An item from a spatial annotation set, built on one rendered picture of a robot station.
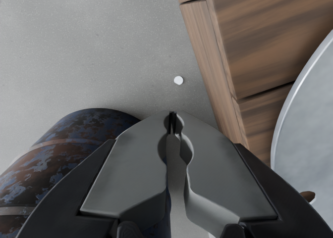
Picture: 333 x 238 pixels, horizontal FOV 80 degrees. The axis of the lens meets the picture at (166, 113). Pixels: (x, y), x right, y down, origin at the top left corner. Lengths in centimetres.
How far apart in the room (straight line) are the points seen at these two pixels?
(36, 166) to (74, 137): 9
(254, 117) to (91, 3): 43
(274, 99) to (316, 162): 7
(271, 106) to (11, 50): 57
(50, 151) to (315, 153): 40
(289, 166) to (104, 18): 45
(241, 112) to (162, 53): 36
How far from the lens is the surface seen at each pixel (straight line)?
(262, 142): 19
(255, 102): 17
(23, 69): 62
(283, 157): 20
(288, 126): 18
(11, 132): 74
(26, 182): 38
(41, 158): 43
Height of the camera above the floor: 49
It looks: 62 degrees down
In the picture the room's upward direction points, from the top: 180 degrees clockwise
